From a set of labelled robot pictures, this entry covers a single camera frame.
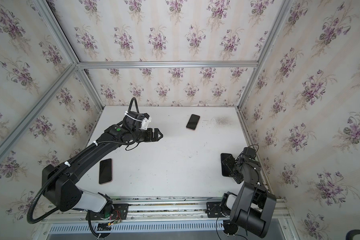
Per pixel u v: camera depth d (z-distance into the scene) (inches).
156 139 27.3
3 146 21.2
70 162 17.1
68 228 30.1
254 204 17.6
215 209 28.7
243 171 22.8
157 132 28.2
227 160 31.5
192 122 44.0
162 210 29.5
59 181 15.5
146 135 27.6
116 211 28.3
